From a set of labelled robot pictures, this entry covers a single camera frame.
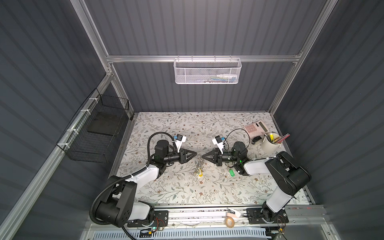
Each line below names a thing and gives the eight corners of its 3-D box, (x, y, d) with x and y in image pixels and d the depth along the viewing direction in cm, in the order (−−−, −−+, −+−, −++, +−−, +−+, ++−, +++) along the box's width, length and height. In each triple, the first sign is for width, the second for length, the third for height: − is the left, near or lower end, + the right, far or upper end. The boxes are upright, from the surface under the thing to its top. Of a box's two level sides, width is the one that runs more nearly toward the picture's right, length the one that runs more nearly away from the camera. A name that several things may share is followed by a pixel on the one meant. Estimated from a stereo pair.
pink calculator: (251, 138, 106) (253, 135, 104) (244, 128, 113) (245, 125, 110) (268, 133, 109) (270, 130, 107) (260, 123, 116) (261, 120, 113)
